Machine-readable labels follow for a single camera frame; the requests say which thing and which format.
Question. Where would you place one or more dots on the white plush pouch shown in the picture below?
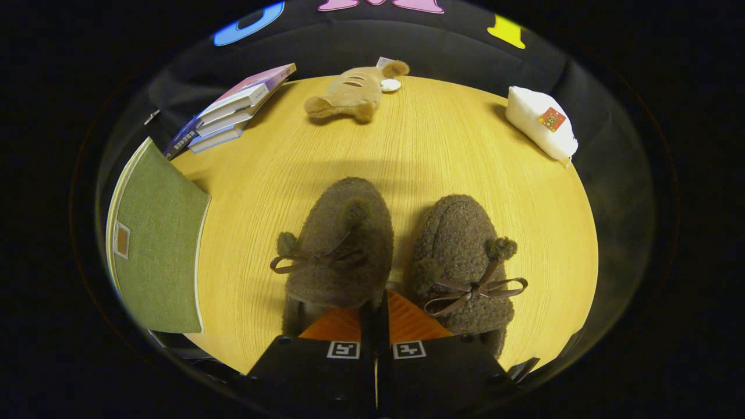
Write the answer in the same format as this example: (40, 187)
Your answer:
(535, 125)

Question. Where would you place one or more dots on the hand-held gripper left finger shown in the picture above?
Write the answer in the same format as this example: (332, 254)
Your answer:
(314, 378)

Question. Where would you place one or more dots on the pink cover book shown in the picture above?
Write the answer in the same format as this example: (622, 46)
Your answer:
(250, 87)

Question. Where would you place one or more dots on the black backdrop cloth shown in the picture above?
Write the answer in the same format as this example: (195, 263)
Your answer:
(442, 46)

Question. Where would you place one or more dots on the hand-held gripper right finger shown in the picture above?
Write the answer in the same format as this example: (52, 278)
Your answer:
(442, 378)

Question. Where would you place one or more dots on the pale blue book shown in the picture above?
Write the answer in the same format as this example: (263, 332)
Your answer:
(215, 139)

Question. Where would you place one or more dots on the brown fluffy shoe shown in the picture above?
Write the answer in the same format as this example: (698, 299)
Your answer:
(460, 244)
(343, 262)

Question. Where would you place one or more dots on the small white clip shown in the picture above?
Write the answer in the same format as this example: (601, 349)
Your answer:
(152, 117)

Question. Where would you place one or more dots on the white book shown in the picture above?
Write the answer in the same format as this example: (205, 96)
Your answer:
(224, 123)

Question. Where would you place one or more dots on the dark blue book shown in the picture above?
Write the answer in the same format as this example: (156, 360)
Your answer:
(183, 138)

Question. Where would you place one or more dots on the tan plush toy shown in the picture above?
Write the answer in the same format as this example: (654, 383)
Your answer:
(349, 93)

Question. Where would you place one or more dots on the green fabric storage box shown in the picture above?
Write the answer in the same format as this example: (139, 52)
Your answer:
(160, 250)

